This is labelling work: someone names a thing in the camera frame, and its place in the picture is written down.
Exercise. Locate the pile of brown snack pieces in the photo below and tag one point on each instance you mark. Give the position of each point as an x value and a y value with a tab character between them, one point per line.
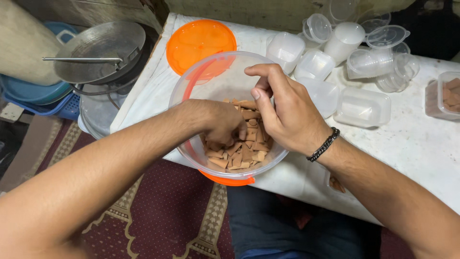
248	153

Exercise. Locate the blue plastic crate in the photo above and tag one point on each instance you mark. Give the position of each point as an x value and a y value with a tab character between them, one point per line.
63	106

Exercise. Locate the maroon patterned carpet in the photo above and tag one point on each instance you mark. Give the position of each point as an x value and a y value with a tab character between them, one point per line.
169	216

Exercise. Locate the person's left fingers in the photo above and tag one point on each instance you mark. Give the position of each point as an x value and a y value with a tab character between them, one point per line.
226	138

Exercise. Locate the clear bucket with orange base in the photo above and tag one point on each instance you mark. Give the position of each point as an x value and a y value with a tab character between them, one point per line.
212	82

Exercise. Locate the pile of empty clear containers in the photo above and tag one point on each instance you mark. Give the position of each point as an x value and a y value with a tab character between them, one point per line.
359	104

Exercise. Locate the white table cloth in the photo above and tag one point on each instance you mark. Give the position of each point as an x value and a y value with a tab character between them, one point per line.
413	151

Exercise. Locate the round orange plastic lid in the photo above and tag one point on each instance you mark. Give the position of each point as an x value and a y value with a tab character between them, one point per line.
197	41

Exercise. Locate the person's right hand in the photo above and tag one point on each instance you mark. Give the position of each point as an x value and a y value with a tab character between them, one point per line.
291	115

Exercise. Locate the person's blue jeans legs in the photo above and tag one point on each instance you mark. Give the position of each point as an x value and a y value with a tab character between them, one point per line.
287	230

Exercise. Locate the person's left hand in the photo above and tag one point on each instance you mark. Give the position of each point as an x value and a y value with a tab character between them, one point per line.
219	120

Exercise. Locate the clear container filled with snacks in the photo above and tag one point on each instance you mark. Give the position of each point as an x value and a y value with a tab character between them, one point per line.
336	184
449	95

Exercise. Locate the blue plastic basin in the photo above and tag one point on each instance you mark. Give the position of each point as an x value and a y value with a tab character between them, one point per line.
32	90

